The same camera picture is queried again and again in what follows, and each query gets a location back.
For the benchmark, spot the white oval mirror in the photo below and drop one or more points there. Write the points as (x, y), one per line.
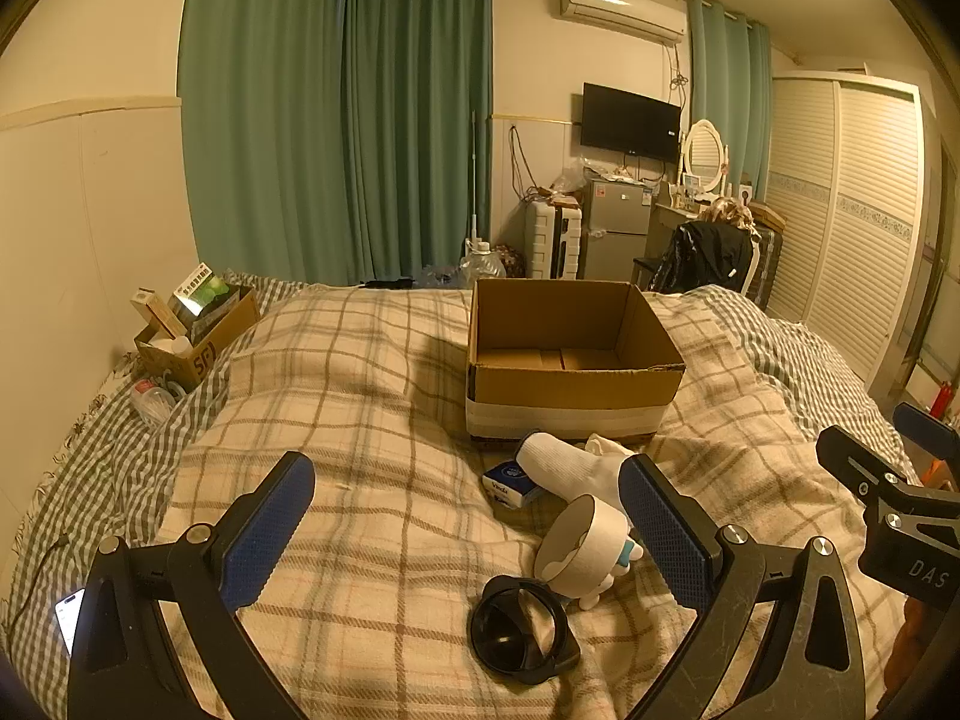
(706, 151)

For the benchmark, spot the dressing table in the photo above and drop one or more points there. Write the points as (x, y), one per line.
(671, 217)

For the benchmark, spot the bag of plastic bottles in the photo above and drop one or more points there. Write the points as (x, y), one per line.
(441, 276)

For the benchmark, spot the white air conditioner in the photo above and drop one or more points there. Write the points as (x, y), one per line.
(622, 9)

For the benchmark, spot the checkered bed sheet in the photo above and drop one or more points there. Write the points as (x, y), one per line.
(112, 480)

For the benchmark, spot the grey small fridge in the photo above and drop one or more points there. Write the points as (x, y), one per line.
(616, 225)

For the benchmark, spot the blue tissue pack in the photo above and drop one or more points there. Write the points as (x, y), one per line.
(511, 484)

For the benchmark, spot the beige slim carton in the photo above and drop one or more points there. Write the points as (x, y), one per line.
(156, 313)

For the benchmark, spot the black bag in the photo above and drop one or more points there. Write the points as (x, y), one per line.
(386, 283)

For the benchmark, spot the clear plastic bottle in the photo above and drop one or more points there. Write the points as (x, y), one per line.
(154, 401)

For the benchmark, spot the red fire extinguisher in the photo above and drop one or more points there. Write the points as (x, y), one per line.
(943, 397)

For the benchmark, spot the person's right hand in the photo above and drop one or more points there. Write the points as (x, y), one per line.
(911, 634)

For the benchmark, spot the large cardboard box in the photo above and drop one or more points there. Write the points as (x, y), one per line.
(577, 397)

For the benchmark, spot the white suitcase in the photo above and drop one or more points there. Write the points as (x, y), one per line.
(553, 241)

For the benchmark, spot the white louvred wardrobe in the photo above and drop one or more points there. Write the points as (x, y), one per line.
(844, 217)

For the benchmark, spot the small cardboard box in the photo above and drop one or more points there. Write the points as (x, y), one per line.
(202, 352)

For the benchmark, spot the white sock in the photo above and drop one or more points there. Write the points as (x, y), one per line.
(559, 465)

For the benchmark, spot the green carton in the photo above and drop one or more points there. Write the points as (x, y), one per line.
(202, 292)

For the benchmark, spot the black jacket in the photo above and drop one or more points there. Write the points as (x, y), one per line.
(709, 255)

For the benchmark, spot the narrow green curtain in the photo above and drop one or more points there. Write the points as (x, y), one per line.
(731, 97)

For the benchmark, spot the black wall television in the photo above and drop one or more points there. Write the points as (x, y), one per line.
(630, 121)

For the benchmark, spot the brown patterned bag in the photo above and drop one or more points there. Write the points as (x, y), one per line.
(512, 261)

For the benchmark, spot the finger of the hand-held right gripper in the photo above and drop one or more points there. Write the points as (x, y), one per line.
(855, 459)
(928, 427)

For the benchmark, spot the small white toy figure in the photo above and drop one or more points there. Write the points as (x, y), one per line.
(619, 566)

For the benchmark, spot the smartphone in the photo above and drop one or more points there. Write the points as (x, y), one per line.
(69, 619)

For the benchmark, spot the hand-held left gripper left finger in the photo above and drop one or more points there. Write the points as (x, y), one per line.
(270, 532)

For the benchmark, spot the large water jug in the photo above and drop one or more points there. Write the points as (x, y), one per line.
(481, 262)

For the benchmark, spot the beige plaid blanket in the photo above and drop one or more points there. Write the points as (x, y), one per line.
(390, 465)

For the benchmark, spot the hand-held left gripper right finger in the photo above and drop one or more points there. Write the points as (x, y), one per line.
(664, 532)

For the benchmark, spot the wide green curtain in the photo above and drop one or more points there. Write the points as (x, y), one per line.
(330, 120)

